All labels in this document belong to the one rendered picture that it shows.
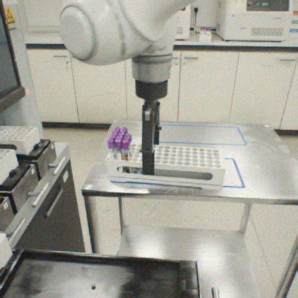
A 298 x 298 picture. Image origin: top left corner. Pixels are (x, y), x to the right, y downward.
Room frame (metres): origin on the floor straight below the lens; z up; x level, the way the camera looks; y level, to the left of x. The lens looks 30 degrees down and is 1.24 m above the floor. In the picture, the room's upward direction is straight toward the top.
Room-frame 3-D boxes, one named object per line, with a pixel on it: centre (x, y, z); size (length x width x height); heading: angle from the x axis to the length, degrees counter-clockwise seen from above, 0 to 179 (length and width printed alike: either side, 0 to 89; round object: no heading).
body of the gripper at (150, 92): (0.62, -0.01, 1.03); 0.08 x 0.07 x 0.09; 172
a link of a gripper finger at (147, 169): (0.57, 0.00, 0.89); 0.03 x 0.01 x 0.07; 82
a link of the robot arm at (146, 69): (0.62, -0.01, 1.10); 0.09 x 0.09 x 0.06
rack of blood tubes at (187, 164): (0.61, -0.05, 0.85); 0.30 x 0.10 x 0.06; 82
